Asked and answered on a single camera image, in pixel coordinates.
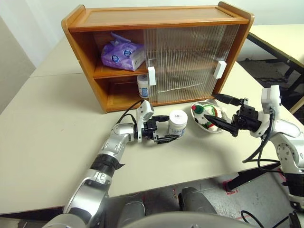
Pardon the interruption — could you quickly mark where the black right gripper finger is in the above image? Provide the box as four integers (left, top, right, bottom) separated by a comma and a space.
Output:
211, 94, 240, 106
203, 114, 239, 137

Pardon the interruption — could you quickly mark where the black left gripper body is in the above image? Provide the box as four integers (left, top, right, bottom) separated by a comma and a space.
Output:
142, 116, 160, 143

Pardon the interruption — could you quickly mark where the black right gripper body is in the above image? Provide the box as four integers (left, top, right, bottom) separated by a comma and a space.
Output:
231, 97, 259, 131

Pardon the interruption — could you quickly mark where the white lidded plastic bottle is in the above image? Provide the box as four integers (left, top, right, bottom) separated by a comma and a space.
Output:
168, 110, 188, 138
136, 74, 150, 99

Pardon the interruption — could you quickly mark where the white red green plush toy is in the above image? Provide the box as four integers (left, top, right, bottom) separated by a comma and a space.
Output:
191, 103, 223, 131

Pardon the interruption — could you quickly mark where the ribbed clear sliding door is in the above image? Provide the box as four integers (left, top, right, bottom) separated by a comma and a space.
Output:
143, 26, 230, 104
154, 24, 240, 100

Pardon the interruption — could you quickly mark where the purple tissue pack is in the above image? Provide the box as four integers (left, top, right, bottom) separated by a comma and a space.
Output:
101, 32, 145, 71

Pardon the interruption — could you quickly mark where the wooden cabinet with shelf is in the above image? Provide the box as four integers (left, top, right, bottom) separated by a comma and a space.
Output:
61, 1, 255, 114

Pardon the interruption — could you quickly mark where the round metal bowl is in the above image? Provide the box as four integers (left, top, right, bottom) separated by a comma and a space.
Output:
190, 99, 226, 135

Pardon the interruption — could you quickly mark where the dark grey rounded shape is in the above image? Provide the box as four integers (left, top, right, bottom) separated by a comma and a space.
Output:
178, 187, 217, 214
118, 200, 146, 228

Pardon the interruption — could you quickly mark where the grey robot torso rim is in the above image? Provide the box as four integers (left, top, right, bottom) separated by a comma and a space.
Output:
116, 212, 264, 228

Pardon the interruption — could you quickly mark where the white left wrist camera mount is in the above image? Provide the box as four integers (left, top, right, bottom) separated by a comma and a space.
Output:
136, 100, 154, 143

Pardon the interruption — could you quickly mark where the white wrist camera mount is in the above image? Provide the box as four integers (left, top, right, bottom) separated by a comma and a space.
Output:
251, 85, 283, 138
136, 100, 154, 143

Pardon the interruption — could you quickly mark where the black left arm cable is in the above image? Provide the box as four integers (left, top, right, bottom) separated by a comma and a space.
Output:
118, 99, 144, 126

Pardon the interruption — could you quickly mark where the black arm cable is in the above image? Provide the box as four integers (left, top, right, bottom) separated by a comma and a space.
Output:
118, 99, 144, 126
242, 111, 281, 172

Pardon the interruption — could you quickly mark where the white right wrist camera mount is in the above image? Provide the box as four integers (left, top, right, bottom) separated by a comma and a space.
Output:
251, 85, 283, 138

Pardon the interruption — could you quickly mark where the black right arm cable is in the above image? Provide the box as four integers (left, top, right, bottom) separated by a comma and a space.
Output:
242, 111, 281, 172

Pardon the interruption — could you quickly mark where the black table leg frame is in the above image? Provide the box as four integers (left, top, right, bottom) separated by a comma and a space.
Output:
223, 163, 285, 190

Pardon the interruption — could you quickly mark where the beige table with black frame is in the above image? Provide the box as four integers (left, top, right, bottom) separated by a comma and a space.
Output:
247, 23, 304, 114

